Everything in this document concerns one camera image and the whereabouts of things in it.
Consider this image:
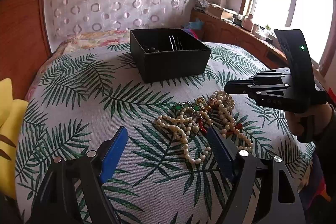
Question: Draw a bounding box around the pink bottle on cabinet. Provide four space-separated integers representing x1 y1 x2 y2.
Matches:
241 13 254 32

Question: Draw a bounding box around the floral quilt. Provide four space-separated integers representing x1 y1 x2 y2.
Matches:
25 30 130 102

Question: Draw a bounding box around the cardboard box on cabinet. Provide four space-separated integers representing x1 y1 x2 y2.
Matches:
207 5 235 19

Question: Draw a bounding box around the green stone bracelet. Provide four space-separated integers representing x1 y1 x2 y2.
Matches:
172 101 202 113

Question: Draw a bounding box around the black cardboard jewelry box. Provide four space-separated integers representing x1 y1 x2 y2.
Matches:
130 28 211 83

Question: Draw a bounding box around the long white pearl necklace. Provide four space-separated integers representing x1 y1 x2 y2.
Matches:
156 112 212 164

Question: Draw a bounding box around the palm leaf print bedsheet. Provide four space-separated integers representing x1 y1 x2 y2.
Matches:
15 41 316 224

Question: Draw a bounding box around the wooden sideboard cabinet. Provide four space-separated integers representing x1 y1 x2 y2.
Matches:
190 9 288 69

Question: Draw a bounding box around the red cord gold bead bracelet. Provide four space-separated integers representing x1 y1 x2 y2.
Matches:
196 118 244 136

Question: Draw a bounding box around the teal cloth by bed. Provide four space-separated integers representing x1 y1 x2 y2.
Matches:
187 18 205 30

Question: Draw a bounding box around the wooden headboard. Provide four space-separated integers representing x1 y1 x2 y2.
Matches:
1 0 51 99

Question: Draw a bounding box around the gold ring ornament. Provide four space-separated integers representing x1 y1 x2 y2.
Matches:
195 97 207 109

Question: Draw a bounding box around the person's right hand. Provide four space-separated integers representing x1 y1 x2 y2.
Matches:
285 103 334 136

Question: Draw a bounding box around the yellow plush toy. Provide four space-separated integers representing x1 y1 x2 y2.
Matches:
1 78 28 199

